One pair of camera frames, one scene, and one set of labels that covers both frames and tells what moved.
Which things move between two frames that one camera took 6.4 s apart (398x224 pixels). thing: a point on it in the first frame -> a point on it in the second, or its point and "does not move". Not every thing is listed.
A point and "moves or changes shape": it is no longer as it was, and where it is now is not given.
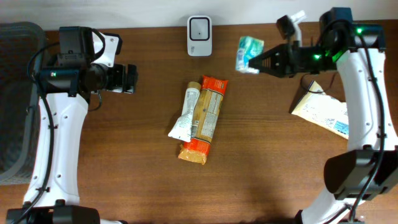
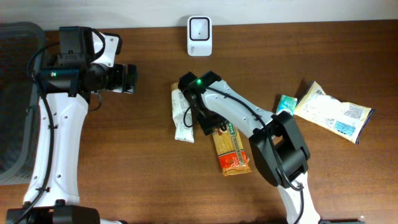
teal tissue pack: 249,47 -> 286,103
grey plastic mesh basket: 18,101 does not move
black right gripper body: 309,61 -> 208,119
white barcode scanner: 199,35 does not move
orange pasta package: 206,116 -> 232,157
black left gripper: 119,83 does not move
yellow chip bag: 324,111 does not move
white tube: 181,130 moves or changes shape
